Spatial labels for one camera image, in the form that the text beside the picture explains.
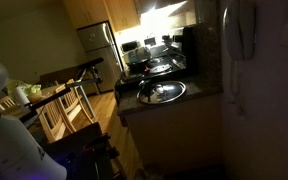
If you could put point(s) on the black bar stereo camera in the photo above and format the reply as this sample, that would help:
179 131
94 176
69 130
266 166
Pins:
89 64

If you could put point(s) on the wooden dining table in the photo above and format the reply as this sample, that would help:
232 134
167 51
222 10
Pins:
47 91

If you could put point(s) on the grey wall telephone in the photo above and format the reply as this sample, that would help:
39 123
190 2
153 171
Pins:
239 30

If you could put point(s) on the black cooktop stove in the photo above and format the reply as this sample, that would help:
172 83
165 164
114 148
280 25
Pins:
170 68

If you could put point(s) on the granite kitchen counter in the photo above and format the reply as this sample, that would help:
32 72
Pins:
174 133

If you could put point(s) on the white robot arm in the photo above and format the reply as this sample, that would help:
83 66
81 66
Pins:
14 143

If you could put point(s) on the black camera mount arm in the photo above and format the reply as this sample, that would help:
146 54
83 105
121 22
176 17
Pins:
47 103

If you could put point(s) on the stainless steel refrigerator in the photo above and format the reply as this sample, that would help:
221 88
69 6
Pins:
99 50

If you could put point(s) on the black toaster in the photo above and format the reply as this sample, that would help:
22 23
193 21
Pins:
130 46

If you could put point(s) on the wooden slatted dining chair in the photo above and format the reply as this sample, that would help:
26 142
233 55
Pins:
4 103
72 100
52 120

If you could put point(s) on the green plastic bag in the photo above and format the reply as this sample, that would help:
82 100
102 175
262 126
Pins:
25 87

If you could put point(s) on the black countertop appliance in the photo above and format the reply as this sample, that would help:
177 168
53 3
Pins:
189 50

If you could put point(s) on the silver kettle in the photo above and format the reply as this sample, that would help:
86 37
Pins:
142 54

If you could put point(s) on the wooden kitchen wall cabinets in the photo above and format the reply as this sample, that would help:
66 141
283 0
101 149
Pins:
97 11

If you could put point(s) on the black robot cart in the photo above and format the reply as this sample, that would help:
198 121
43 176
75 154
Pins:
80 153

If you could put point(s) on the round glass pan lid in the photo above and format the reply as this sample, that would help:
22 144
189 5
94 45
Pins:
160 68

